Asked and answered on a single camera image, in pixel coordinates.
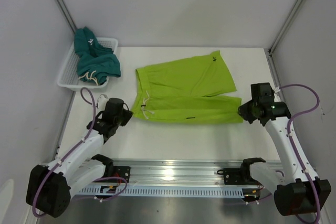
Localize lime green shorts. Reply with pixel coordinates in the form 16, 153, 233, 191
131, 51, 243, 124

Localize teal green shorts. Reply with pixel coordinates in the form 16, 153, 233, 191
73, 27, 121, 86

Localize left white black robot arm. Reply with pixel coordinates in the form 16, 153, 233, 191
26, 98, 133, 218

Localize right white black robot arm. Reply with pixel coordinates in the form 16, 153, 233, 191
238, 83, 331, 220

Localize white plastic basket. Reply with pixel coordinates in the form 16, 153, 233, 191
57, 42, 110, 92

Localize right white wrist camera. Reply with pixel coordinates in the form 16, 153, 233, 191
274, 87, 281, 93

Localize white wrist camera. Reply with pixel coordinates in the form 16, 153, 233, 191
274, 87, 281, 93
96, 94, 109, 108

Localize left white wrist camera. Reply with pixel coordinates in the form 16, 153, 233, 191
96, 94, 109, 108

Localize right aluminium frame post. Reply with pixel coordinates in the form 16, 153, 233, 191
268, 0, 322, 54

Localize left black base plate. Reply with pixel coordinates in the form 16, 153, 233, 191
112, 166, 131, 182

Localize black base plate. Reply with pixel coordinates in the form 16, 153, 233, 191
216, 168, 256, 185
112, 166, 131, 182

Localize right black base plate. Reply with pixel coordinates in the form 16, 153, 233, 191
216, 168, 256, 185

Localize aluminium mounting rail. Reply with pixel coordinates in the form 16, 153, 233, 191
35, 159, 322, 187

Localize white slotted cable duct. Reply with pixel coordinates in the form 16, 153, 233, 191
76, 185, 257, 198

